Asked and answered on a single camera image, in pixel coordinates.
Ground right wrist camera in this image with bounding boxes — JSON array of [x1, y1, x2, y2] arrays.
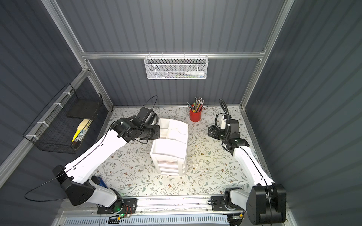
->
[[221, 119, 240, 139]]

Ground red pencil cup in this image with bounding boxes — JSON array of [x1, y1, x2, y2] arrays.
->
[[189, 109, 202, 122]]

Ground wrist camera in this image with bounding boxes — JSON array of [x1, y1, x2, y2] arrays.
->
[[221, 119, 240, 139], [136, 107, 159, 126]]

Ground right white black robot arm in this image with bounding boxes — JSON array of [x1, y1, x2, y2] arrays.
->
[[208, 124, 287, 225]]

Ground black wire wall basket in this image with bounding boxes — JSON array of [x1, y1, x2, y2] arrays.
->
[[23, 86, 105, 154]]

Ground blue stapler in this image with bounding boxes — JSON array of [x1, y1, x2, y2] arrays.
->
[[91, 175, 108, 188]]

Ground white marker in basket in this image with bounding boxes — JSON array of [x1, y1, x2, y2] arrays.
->
[[182, 71, 205, 77]]

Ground yellow sticky notes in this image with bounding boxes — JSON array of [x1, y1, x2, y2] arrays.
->
[[72, 119, 93, 143]]

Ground white perforated cable tray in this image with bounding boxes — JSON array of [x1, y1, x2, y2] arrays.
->
[[62, 214, 229, 226]]

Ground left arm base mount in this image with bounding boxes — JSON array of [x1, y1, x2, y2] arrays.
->
[[97, 198, 138, 215]]

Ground white wire mesh basket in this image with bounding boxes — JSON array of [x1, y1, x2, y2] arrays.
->
[[144, 55, 209, 80]]

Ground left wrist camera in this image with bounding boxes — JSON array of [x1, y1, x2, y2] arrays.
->
[[136, 107, 159, 126]]

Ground black notebook in basket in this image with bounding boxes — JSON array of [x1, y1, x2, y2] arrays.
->
[[66, 99, 100, 120]]

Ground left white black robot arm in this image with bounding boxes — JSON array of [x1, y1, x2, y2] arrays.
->
[[53, 118, 160, 208]]

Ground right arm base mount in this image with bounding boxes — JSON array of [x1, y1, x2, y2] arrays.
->
[[207, 195, 246, 211]]

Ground pencils bundle in cup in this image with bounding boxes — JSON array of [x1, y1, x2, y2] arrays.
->
[[187, 98, 204, 113]]

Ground white plastic drawer organizer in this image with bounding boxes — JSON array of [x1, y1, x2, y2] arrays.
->
[[150, 118, 188, 177]]

